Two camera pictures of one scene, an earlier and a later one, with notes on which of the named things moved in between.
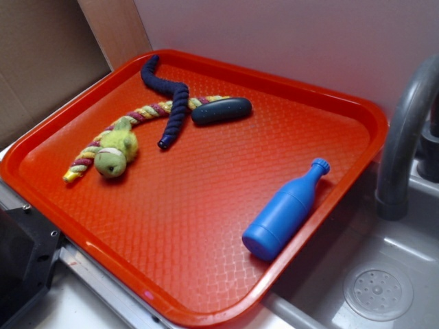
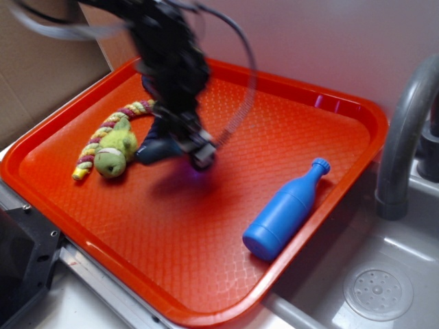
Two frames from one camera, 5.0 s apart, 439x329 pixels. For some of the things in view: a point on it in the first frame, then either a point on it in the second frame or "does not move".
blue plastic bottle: (284, 214) does not move
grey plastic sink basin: (363, 272) does not move
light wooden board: (117, 27) does not move
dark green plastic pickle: (221, 110) -> (157, 150)
